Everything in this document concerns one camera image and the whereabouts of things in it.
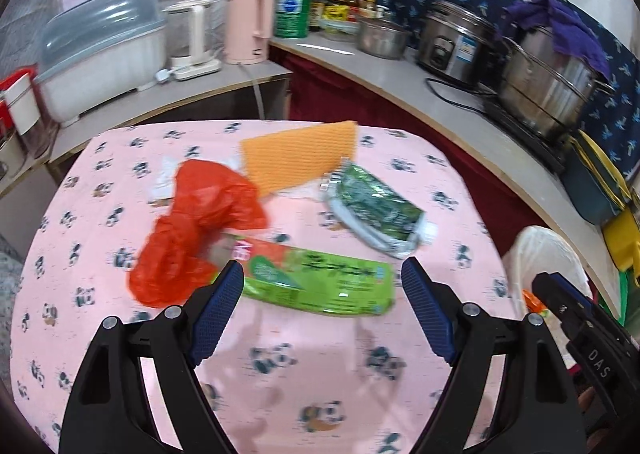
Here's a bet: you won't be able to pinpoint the orange plastic bag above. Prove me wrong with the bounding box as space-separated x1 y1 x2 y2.
128 159 267 308

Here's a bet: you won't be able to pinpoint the green snack wrapper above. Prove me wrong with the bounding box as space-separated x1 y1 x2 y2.
231 237 395 317

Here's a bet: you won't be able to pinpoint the green spouted pouch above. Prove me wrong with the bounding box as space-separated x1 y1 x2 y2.
320 159 438 259

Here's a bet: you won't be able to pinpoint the white lined trash bin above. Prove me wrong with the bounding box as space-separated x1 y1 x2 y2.
502 226 592 319

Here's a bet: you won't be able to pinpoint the green plastic bag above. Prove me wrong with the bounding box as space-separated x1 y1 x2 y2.
618 269 639 326

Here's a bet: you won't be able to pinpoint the pink panda tablecloth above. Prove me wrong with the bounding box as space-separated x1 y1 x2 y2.
10 121 514 453

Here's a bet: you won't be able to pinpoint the orange sponge cloth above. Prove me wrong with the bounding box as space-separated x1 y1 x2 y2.
240 121 358 196

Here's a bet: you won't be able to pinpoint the blue yellow stacked basins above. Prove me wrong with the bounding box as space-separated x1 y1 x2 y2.
560 130 631 227

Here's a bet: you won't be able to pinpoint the black induction cooker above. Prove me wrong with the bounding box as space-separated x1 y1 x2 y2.
483 98 565 176

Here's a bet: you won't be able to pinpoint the large steel steamer pot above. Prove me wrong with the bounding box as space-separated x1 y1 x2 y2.
498 26 615 139

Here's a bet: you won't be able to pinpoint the steel rice cooker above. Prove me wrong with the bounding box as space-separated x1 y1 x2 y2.
416 0 496 88

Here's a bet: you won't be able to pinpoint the small steel bowl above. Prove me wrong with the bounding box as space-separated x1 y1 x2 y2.
356 18 410 60

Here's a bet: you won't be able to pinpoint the red white container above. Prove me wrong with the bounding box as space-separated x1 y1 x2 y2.
1 72 48 159

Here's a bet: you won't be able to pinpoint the clear lid storage box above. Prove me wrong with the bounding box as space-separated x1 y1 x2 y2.
35 0 167 126

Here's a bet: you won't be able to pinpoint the glass white kettle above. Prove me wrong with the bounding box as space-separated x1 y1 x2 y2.
163 0 221 82

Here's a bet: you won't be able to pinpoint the pink electric kettle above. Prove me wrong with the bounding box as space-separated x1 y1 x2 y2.
222 0 276 66

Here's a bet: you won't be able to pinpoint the green tin can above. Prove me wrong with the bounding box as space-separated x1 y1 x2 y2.
273 0 311 40

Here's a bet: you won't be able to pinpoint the purple towel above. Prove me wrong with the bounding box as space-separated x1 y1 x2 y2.
503 0 611 81

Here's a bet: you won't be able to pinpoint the yellow condiment jar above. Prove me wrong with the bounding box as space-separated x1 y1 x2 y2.
321 0 350 22

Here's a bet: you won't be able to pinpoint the black power cable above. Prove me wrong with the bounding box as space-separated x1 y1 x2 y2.
424 77 501 116

